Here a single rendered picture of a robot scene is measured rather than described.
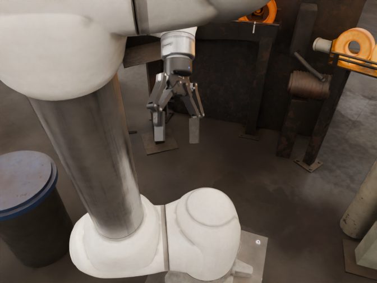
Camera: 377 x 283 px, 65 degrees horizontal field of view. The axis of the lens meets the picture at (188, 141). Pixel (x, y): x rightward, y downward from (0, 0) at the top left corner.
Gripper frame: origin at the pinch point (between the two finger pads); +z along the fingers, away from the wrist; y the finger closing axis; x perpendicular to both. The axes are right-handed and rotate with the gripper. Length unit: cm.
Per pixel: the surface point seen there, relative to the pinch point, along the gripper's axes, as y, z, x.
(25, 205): 13, 21, -57
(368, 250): -81, 42, 30
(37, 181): 8, 13, -59
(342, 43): -82, -44, 23
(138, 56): -38, -45, -58
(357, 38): -79, -44, 29
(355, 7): -97, -65, 27
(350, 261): -87, 50, 22
